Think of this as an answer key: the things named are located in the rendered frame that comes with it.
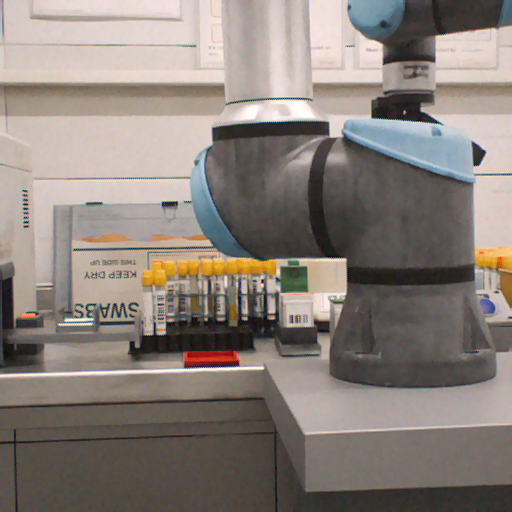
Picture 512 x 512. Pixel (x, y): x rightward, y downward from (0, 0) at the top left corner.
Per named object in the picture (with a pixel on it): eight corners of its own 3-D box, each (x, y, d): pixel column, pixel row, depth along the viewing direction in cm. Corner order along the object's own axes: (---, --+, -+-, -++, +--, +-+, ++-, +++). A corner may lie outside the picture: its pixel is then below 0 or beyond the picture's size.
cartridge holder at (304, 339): (280, 356, 113) (280, 329, 113) (274, 345, 122) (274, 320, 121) (321, 355, 113) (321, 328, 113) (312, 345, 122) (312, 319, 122)
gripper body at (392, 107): (367, 183, 126) (367, 100, 125) (424, 182, 127) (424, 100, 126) (381, 181, 118) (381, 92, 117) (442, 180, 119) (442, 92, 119)
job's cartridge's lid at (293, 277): (280, 260, 119) (279, 260, 120) (280, 293, 119) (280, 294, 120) (307, 259, 120) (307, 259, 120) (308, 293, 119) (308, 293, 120)
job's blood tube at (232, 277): (228, 344, 121) (227, 273, 121) (228, 342, 123) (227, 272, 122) (238, 343, 121) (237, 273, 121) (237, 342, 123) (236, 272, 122)
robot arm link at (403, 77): (426, 70, 126) (445, 60, 118) (426, 101, 126) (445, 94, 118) (376, 70, 125) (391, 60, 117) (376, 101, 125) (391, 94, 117)
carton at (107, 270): (69, 334, 136) (67, 239, 135) (89, 313, 165) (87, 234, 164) (225, 330, 138) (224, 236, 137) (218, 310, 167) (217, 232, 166)
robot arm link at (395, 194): (457, 269, 71) (455, 104, 70) (308, 268, 77) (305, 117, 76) (490, 261, 81) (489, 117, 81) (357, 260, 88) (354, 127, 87)
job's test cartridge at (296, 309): (284, 343, 115) (283, 296, 115) (280, 338, 120) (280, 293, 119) (313, 342, 115) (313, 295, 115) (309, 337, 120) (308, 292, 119)
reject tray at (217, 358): (184, 367, 106) (184, 361, 106) (184, 358, 112) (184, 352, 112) (239, 366, 106) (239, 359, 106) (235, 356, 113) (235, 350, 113)
